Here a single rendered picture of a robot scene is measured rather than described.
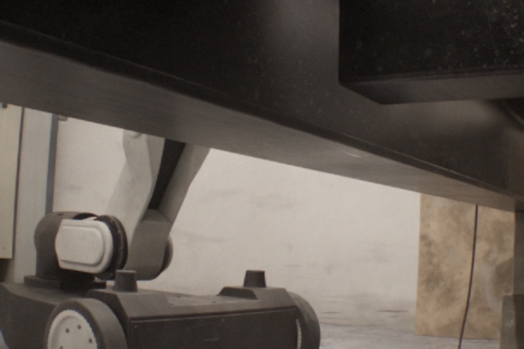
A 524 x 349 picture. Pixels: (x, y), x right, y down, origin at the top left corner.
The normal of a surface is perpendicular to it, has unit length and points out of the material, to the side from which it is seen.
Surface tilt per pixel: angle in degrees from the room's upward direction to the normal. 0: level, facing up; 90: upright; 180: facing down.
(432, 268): 90
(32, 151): 90
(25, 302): 90
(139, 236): 107
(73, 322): 90
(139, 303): 45
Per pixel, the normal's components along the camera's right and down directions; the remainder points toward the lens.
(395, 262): -0.52, -0.13
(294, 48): 0.85, -0.03
